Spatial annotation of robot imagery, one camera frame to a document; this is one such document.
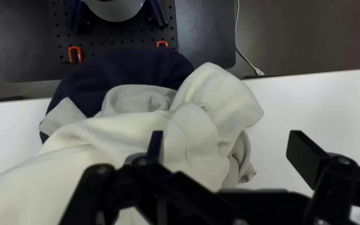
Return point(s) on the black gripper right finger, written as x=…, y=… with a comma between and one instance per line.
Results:
x=333, y=183

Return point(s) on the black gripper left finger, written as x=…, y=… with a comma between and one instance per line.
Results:
x=105, y=192

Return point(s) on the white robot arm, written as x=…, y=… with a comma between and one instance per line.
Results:
x=112, y=9

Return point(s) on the light grey cloth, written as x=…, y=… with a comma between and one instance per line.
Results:
x=137, y=101

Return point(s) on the navy blue cloth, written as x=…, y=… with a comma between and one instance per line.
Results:
x=117, y=71

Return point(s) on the orange clip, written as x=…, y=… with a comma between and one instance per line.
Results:
x=161, y=43
x=73, y=54

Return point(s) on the cream towel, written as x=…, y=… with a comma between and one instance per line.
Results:
x=212, y=96

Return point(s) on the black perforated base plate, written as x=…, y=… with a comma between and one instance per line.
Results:
x=30, y=42

